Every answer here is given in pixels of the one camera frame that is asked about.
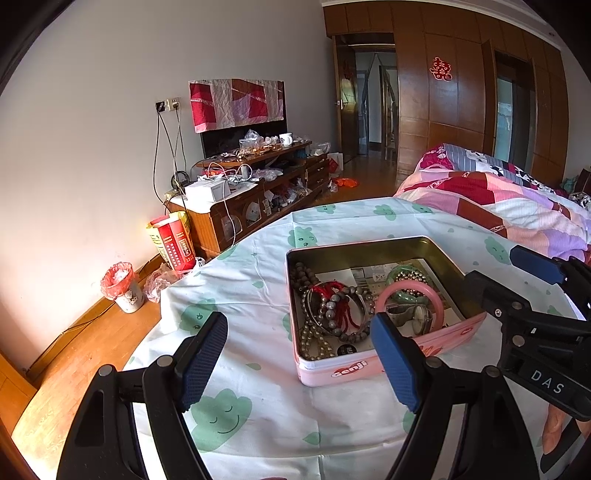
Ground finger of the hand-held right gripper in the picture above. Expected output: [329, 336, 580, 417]
[464, 270, 591, 342]
[510, 244, 591, 319]

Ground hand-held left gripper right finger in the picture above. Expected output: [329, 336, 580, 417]
[370, 313, 541, 480]

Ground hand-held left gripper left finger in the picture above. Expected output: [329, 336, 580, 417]
[55, 311, 229, 480]

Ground pink tin box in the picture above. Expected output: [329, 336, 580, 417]
[285, 235, 488, 387]

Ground silver wristwatch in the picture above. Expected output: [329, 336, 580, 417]
[387, 302, 435, 337]

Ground pink bangle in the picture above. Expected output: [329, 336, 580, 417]
[374, 282, 446, 334]

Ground dark bead bracelet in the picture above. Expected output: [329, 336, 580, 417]
[322, 285, 376, 345]

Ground pearl necklace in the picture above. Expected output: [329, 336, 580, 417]
[298, 322, 336, 361]

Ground silver bangle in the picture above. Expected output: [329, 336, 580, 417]
[304, 287, 371, 334]

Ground red string bracelet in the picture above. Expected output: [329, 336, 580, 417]
[308, 281, 366, 326]

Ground person's right hand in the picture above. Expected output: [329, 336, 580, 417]
[542, 410, 579, 456]

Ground pink patchwork quilt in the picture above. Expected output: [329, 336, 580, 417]
[392, 143, 591, 264]

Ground green jade bangle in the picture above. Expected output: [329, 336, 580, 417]
[385, 265, 433, 305]

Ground crumpled plastic bag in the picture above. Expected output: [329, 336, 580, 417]
[143, 268, 186, 304]

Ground printed paper sheet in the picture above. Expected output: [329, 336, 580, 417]
[348, 263, 462, 326]

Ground white green cloud bed sheet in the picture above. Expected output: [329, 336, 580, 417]
[122, 198, 591, 480]

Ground white trash bin pink liner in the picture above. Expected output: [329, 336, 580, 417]
[102, 261, 145, 314]

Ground red yellow gift box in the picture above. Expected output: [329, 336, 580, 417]
[148, 212, 197, 271]

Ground wooden television cabinet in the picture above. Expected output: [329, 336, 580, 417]
[166, 141, 331, 259]

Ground wooden wardrobe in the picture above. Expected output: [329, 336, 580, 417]
[394, 0, 573, 185]

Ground white appliance box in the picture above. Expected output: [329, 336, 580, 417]
[184, 180, 257, 209]

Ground wooden nightstand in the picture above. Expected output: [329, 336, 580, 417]
[0, 351, 38, 418]

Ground red paper decoration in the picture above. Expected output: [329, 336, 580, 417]
[429, 56, 453, 83]

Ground black television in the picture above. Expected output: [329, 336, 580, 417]
[199, 121, 288, 160]

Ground wooden doorway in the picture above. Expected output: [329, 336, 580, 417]
[332, 33, 399, 163]

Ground red patchwork cloth cover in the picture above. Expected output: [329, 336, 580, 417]
[188, 78, 286, 134]

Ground brown bead necklace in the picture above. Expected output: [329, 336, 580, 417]
[293, 261, 325, 298]

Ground hanging power cables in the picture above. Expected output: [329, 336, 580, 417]
[152, 111, 191, 197]

